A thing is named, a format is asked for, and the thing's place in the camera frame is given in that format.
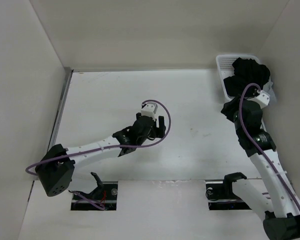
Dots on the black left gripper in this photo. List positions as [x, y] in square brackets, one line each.
[160, 128]

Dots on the black tank top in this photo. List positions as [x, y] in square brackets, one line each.
[246, 71]

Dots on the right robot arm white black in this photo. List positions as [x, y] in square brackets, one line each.
[280, 212]

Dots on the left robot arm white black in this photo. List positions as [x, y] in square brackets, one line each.
[56, 169]

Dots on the grey tank top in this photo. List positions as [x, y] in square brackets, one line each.
[268, 87]

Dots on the white plastic laundry basket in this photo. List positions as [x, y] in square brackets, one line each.
[225, 68]

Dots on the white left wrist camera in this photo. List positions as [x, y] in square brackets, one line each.
[149, 109]

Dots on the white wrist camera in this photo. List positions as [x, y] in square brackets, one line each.
[261, 98]
[149, 109]

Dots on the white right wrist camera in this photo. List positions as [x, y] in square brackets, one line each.
[261, 98]

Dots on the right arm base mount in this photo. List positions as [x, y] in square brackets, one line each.
[218, 200]

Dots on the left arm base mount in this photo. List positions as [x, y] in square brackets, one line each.
[95, 195]

